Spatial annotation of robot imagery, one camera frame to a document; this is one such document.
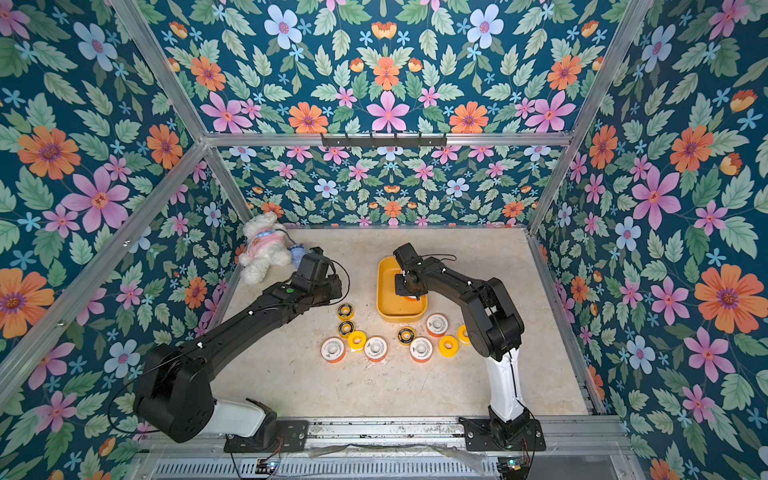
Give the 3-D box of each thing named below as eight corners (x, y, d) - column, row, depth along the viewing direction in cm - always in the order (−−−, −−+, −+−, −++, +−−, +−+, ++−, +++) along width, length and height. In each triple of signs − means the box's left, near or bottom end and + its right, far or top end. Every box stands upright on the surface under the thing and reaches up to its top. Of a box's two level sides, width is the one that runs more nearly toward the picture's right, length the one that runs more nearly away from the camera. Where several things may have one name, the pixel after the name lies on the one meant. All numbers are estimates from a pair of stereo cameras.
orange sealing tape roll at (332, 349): (319, 362, 88) (317, 359, 86) (324, 339, 92) (322, 336, 91) (343, 362, 88) (342, 359, 86) (346, 339, 92) (345, 336, 91)
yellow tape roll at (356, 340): (347, 352, 90) (346, 349, 88) (349, 333, 93) (348, 330, 92) (365, 352, 90) (364, 349, 88) (367, 333, 93) (366, 330, 92)
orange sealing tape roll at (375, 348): (364, 362, 88) (363, 359, 86) (366, 339, 93) (365, 335, 91) (386, 362, 88) (386, 359, 86) (387, 339, 93) (387, 335, 91)
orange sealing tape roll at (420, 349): (409, 362, 87) (409, 359, 86) (409, 339, 92) (409, 336, 90) (432, 362, 87) (433, 359, 86) (431, 339, 92) (432, 336, 90)
